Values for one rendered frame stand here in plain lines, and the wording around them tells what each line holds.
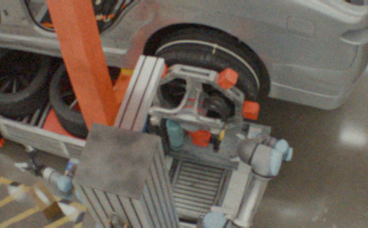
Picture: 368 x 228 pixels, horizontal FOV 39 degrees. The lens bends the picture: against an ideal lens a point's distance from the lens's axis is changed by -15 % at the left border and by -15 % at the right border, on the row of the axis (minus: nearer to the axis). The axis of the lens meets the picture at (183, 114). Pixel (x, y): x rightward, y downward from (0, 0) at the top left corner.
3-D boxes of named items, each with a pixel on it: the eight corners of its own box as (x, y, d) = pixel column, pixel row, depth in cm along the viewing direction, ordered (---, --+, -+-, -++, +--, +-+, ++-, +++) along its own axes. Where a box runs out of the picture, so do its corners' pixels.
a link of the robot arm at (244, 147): (225, 158, 274) (251, 146, 319) (245, 167, 270) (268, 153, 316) (233, 135, 271) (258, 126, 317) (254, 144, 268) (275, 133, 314)
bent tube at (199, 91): (227, 97, 329) (227, 86, 321) (218, 126, 320) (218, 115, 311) (197, 91, 333) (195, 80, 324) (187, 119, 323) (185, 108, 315)
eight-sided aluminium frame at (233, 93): (244, 129, 364) (244, 77, 319) (240, 138, 361) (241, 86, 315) (159, 112, 376) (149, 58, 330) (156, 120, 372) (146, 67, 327)
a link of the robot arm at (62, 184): (66, 195, 280) (62, 188, 273) (51, 186, 284) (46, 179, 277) (73, 184, 284) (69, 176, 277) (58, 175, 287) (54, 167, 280)
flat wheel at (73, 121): (140, 62, 438) (137, 43, 419) (137, 138, 402) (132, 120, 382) (61, 70, 442) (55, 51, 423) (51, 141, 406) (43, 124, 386)
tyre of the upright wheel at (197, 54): (282, 74, 347) (200, 12, 322) (276, 106, 335) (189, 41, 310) (218, 106, 398) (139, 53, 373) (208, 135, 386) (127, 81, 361)
